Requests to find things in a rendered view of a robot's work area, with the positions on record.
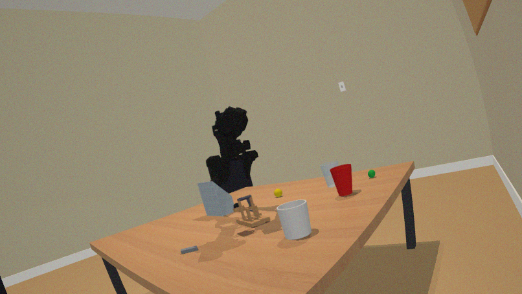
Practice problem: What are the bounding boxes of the white cup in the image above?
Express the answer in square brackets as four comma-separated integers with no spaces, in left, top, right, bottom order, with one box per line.
[277,199,312,240]

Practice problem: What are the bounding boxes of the red plastic cup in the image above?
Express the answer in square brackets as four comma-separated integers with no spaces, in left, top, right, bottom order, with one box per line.
[330,164,352,196]

